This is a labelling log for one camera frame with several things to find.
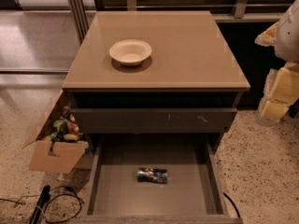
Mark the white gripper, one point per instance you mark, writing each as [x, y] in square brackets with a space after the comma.
[288, 36]

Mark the crushed redbull can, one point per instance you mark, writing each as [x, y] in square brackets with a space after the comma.
[152, 175]

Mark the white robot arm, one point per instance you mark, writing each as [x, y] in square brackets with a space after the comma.
[286, 48]

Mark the grey drawer cabinet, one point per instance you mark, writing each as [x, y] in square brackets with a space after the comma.
[190, 66]

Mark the open grey middle drawer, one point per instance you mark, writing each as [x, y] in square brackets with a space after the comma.
[192, 194]

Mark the closed grey top drawer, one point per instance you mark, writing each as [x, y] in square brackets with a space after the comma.
[154, 120]

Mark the white paper bowl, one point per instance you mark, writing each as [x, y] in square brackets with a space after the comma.
[130, 52]

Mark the red snack packet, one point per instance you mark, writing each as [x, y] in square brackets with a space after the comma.
[72, 128]

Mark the yellow banana toy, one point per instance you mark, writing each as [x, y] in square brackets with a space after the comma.
[71, 137]

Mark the green snack bag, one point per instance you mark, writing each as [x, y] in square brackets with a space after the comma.
[60, 126]

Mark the open cardboard box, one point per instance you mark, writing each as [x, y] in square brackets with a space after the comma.
[60, 156]

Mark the black stick tool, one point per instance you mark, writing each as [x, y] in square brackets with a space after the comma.
[43, 198]

